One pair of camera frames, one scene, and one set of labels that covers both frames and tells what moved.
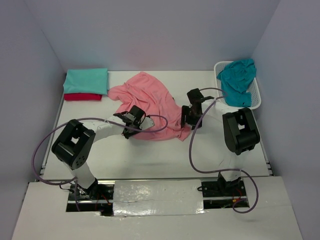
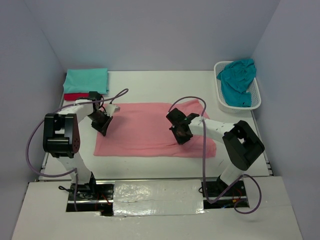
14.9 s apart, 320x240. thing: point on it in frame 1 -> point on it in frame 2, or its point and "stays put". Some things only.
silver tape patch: x=158 y=197 stays put
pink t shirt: x=146 y=90 -> x=143 y=129
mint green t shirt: x=91 y=81 stays put
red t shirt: x=82 y=96 stays put
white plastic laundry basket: x=256 y=101 stays put
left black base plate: x=98 y=197 stays put
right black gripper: x=186 y=110 -> x=180 y=140
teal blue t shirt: x=236 y=78 stays put
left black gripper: x=127 y=135 -> x=102 y=128
